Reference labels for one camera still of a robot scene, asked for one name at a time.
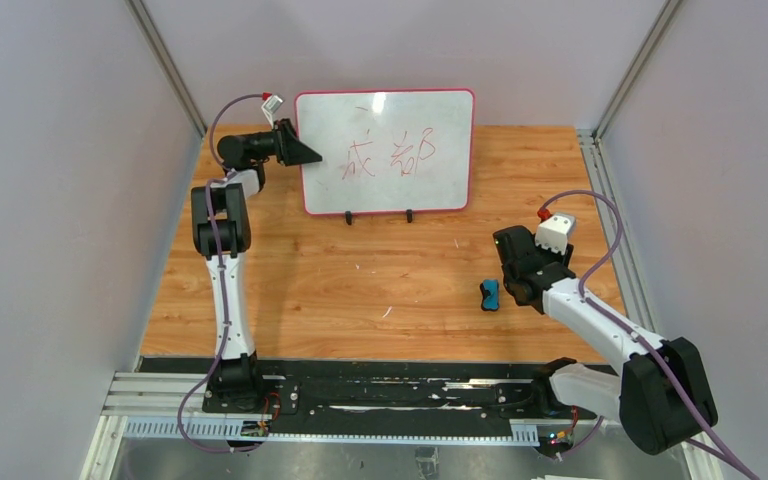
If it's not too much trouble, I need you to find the blue black whiteboard eraser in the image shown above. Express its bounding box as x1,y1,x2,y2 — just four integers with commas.
479,279,500,312

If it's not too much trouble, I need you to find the pink framed whiteboard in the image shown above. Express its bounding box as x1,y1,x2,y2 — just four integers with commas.
295,88,475,215

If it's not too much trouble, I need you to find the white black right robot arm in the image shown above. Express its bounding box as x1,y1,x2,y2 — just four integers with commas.
493,225,719,455

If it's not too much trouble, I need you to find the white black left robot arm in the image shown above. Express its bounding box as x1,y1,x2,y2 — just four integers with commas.
190,119,323,413

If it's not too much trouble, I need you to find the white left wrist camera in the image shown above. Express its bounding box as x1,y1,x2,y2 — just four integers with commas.
261,92,284,127

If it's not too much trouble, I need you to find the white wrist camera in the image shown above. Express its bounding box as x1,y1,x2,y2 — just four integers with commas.
261,92,284,127
534,213,577,255

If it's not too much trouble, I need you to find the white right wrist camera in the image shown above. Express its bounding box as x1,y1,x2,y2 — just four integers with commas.
534,213,577,255

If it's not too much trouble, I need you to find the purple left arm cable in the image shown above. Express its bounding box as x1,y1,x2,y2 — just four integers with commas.
177,92,273,455

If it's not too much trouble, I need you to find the metal wire whiteboard stand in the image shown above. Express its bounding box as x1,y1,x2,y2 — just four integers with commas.
343,209,416,226

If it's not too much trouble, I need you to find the aluminium side rail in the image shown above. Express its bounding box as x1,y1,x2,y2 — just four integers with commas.
576,129,664,362

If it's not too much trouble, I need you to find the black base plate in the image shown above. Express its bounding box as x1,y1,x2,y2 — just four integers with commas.
138,357,595,441

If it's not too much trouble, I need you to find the white slotted cable duct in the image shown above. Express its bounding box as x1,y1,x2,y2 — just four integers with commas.
122,415,541,446

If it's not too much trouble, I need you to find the aluminium front rail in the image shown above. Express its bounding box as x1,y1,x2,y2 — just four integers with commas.
102,372,261,421

